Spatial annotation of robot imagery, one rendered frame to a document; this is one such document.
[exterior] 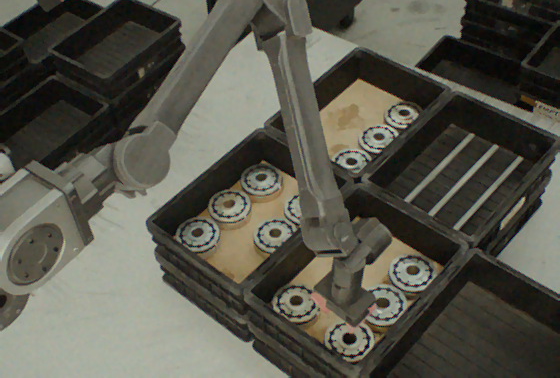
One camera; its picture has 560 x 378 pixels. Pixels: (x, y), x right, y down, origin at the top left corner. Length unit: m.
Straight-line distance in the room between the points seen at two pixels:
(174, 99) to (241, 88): 1.22
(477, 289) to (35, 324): 1.03
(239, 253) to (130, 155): 0.73
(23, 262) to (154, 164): 0.23
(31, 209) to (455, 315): 0.98
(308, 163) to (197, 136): 0.98
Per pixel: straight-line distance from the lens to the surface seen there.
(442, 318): 1.68
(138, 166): 1.09
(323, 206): 1.29
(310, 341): 1.51
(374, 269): 1.73
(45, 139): 2.84
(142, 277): 1.93
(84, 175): 1.07
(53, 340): 1.88
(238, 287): 1.59
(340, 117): 2.06
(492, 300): 1.72
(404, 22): 3.81
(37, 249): 1.04
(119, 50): 2.96
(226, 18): 1.24
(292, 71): 1.30
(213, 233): 1.77
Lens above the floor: 2.22
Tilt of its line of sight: 50 degrees down
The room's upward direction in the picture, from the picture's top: 6 degrees counter-clockwise
